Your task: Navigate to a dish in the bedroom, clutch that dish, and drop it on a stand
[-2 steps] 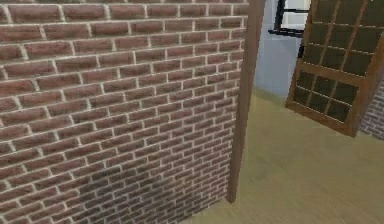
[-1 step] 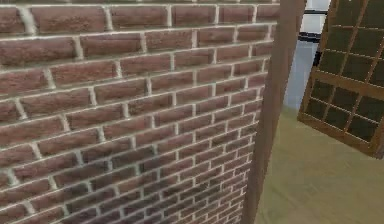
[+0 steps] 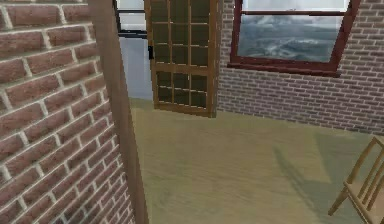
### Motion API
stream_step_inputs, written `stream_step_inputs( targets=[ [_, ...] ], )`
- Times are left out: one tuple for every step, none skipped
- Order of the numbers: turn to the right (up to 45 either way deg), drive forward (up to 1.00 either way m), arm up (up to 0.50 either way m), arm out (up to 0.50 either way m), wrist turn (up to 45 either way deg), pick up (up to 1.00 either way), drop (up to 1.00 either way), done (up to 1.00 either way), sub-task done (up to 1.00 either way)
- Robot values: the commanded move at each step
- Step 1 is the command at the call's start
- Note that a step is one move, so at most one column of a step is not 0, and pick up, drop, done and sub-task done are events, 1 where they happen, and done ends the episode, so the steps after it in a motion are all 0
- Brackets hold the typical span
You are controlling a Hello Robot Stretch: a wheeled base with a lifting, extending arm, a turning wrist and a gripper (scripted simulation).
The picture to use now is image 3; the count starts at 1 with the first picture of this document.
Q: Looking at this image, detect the brown wooden grid door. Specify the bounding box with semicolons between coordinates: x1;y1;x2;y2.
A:
143;0;224;119

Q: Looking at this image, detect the black framed window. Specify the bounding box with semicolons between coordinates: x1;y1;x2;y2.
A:
112;0;148;39

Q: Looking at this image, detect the dark red framed window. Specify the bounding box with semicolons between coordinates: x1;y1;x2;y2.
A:
227;0;362;79

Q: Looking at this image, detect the light wooden chair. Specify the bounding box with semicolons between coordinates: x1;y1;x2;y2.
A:
327;136;384;224

